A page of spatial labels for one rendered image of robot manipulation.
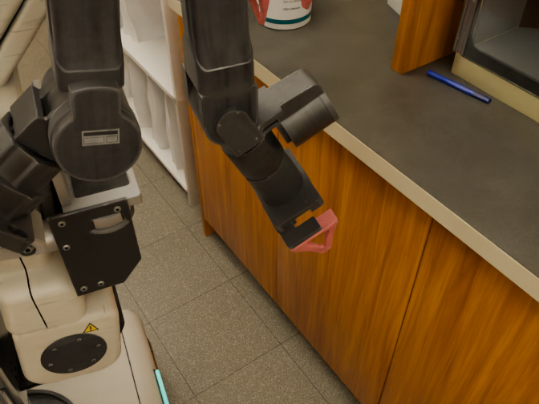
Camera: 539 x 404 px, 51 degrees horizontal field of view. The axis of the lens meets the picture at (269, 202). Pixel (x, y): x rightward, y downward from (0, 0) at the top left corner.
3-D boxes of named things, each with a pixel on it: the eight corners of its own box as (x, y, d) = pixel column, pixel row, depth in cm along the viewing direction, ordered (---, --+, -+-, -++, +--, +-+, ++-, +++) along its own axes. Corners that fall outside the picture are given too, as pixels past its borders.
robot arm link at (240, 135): (184, 80, 59) (210, 125, 54) (274, 17, 59) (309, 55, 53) (237, 147, 68) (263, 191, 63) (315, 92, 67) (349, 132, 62)
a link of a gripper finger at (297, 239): (331, 210, 76) (305, 172, 69) (356, 247, 71) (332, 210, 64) (289, 238, 77) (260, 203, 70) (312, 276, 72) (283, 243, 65)
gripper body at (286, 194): (292, 155, 73) (268, 119, 68) (326, 205, 67) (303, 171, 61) (251, 183, 74) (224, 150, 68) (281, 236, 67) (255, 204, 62)
